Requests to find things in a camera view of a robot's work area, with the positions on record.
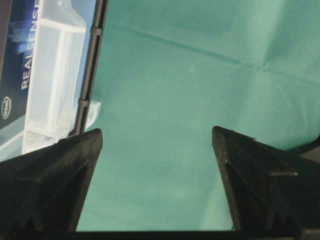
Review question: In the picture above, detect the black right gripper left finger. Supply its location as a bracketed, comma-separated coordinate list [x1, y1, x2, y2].
[0, 128, 103, 233]

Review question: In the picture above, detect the black box right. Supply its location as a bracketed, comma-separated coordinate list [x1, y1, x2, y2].
[0, 0, 40, 129]

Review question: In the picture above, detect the clear plastic storage case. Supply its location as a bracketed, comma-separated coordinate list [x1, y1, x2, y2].
[0, 0, 97, 161]

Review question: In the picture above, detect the black cable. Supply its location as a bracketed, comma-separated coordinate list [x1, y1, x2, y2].
[71, 0, 110, 137]

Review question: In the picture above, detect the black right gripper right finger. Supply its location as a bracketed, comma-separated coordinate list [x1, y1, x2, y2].
[212, 126, 320, 233]

